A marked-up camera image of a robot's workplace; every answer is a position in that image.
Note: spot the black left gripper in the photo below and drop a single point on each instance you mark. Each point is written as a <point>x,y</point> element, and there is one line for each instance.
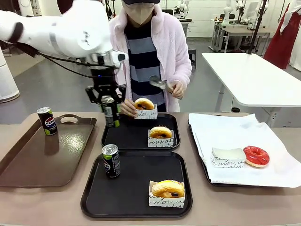
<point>104,80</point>

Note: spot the black Pepsi can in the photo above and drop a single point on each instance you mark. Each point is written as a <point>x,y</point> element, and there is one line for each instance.
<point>111,162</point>
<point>109,115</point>
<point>48,122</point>

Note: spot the yellow glazed donut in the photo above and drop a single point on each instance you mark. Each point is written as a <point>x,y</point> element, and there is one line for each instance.
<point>160,131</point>
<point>162,188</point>
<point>147,102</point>

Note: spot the white printed paper donut box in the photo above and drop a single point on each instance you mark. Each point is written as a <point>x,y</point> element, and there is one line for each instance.
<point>145,114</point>
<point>225,162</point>

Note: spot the metal serving tongs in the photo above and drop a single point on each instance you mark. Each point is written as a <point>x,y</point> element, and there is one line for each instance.
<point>157,82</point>

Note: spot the person's left forearm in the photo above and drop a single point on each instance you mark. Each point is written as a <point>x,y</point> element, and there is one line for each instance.
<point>184,70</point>

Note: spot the person's right forearm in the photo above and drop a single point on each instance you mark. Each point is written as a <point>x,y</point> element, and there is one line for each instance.
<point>122,77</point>

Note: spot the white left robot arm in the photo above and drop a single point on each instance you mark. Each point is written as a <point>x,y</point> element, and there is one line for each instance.
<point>70,30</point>

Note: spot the person's right hand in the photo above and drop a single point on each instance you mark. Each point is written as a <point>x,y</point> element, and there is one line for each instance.
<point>128,108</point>

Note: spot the person's left hand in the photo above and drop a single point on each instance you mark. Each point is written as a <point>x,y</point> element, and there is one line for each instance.
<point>177,89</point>

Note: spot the black square serving tray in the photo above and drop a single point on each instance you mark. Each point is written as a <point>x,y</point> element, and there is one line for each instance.
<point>131,188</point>
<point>131,136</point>

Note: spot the person in pink fleece robe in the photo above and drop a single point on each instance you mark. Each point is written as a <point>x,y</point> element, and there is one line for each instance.
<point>169,58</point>

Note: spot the beige face mask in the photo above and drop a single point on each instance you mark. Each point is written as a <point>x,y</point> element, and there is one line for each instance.
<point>138,13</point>

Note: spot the small grey stool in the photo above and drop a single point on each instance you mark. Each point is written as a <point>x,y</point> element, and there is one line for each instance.
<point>192,58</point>

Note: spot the standing person in dark clothes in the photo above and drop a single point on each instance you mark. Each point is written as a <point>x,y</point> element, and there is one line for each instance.
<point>64,5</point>

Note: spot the black cap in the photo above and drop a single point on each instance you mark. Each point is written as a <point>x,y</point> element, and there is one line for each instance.
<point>141,1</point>

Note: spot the white cylindrical stand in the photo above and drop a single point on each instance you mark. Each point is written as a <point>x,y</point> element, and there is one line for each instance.
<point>7,80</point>

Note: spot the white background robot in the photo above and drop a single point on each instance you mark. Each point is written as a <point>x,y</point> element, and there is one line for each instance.
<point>227,10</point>
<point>182,7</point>

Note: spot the black tray under paper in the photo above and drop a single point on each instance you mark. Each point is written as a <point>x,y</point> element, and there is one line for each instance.
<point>208,179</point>

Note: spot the black tray with white paper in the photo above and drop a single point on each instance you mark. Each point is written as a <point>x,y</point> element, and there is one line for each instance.
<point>235,131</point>

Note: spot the white rectangular table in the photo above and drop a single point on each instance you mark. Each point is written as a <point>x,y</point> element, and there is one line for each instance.
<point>247,77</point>

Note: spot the grey workbench table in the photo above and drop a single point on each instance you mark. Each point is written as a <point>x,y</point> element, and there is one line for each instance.
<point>242,31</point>

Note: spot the black vertical pole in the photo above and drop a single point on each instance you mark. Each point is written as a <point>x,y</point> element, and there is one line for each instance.
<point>258,26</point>

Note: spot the red glazed donut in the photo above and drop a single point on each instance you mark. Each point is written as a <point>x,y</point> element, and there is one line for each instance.
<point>264,157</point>

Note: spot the red dress on mannequin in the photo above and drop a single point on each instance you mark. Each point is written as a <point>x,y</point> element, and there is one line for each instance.
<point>279,42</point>

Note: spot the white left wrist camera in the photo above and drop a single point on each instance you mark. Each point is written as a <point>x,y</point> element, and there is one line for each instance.
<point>120,56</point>

